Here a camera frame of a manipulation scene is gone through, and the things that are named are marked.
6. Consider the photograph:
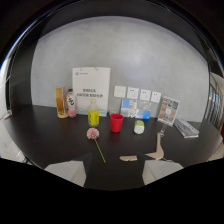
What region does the green and white charger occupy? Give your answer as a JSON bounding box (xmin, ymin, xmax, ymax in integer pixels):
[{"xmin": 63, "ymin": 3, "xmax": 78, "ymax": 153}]
[{"xmin": 133, "ymin": 120, "xmax": 146, "ymax": 135}]

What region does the wooden boomerang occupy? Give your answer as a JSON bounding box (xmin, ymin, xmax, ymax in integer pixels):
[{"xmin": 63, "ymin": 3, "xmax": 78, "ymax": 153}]
[{"xmin": 144, "ymin": 132, "xmax": 165, "ymax": 160}]

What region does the small wooden piece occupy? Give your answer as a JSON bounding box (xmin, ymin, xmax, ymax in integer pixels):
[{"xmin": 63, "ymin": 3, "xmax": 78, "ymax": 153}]
[{"xmin": 119, "ymin": 155, "xmax": 138, "ymax": 163}]

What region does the pink artificial flower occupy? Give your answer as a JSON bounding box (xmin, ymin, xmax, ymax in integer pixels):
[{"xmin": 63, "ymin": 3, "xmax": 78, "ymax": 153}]
[{"xmin": 86, "ymin": 127, "xmax": 107, "ymax": 164}]

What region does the menu card in stand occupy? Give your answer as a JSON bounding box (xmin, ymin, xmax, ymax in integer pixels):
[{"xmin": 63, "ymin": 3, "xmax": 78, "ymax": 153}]
[{"xmin": 157, "ymin": 95, "xmax": 181, "ymax": 138}]

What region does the yellow drink bottle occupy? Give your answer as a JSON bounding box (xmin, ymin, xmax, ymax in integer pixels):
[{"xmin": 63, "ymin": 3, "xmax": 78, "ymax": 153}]
[{"xmin": 87, "ymin": 98, "xmax": 100, "ymax": 127}]

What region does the red cup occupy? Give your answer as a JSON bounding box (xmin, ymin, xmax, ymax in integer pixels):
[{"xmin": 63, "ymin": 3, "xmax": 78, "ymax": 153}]
[{"xmin": 110, "ymin": 113, "xmax": 124, "ymax": 134}]

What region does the pink label drink bottle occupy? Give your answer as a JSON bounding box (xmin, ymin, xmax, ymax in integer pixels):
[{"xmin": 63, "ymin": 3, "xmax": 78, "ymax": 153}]
[{"xmin": 66, "ymin": 88, "xmax": 78, "ymax": 119}]

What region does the blue and white box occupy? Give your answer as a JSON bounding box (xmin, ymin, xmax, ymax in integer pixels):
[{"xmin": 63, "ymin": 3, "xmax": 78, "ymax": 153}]
[{"xmin": 119, "ymin": 98, "xmax": 138, "ymax": 118}]

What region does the tall amber box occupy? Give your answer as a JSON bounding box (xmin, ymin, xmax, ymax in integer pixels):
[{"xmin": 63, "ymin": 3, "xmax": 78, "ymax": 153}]
[{"xmin": 54, "ymin": 86, "xmax": 69, "ymax": 119}]

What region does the white paper bag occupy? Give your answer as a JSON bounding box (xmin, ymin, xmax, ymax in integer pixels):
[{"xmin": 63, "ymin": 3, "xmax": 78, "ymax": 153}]
[{"xmin": 72, "ymin": 67, "xmax": 112, "ymax": 117}]

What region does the white wall socket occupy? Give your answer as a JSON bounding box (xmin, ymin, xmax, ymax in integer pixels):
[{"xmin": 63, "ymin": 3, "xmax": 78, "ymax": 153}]
[
  {"xmin": 126, "ymin": 86, "xmax": 140, "ymax": 100},
  {"xmin": 113, "ymin": 85, "xmax": 127, "ymax": 99},
  {"xmin": 150, "ymin": 90, "xmax": 162, "ymax": 104},
  {"xmin": 139, "ymin": 88, "xmax": 152, "ymax": 102}
]

